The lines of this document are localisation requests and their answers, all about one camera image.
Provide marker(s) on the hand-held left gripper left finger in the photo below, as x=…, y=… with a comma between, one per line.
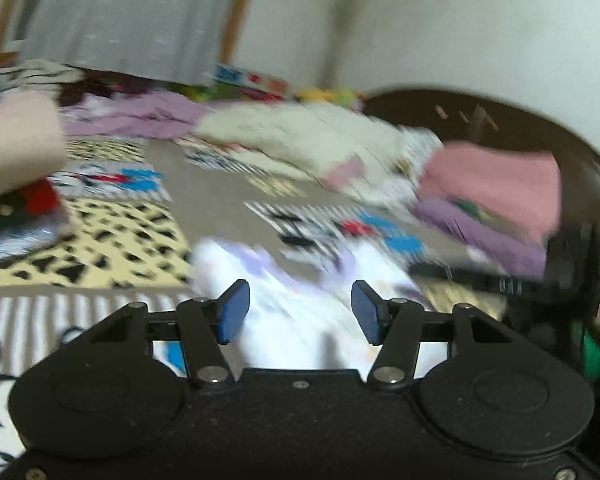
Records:
x=232, y=310

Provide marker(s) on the crumpled purple garment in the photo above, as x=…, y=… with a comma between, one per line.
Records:
x=150, y=115

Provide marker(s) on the dark wooden headboard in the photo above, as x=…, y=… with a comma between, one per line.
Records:
x=530, y=120

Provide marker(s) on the pink folded cloth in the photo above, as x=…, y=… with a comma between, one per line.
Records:
x=15, y=145

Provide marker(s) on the white floral garment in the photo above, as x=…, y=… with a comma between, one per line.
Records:
x=290, y=320

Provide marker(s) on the cartoon printed blanket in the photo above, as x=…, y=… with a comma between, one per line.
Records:
x=215, y=185

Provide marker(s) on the wooden window frame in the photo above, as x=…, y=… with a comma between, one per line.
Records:
x=235, y=25

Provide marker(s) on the grey curtain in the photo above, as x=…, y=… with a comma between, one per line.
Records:
x=130, y=20

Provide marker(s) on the white patterned garment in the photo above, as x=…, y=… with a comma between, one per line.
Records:
x=420, y=150

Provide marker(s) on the stack of folded blankets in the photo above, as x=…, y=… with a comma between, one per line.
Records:
x=20, y=77

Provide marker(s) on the blue grey folded garment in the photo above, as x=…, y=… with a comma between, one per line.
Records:
x=10, y=245

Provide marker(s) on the red black folded garment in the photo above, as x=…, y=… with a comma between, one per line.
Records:
x=35, y=197

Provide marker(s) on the colourful printed box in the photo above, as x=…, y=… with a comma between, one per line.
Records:
x=245, y=79

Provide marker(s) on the pink garment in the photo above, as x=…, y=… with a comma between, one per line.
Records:
x=500, y=180

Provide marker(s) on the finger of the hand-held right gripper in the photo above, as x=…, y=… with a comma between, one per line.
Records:
x=480, y=280

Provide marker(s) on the cream garment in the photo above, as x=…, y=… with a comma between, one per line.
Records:
x=290, y=135

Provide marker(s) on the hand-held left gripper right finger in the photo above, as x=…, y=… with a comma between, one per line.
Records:
x=365, y=310

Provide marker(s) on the yellow cloth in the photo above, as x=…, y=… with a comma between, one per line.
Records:
x=325, y=95

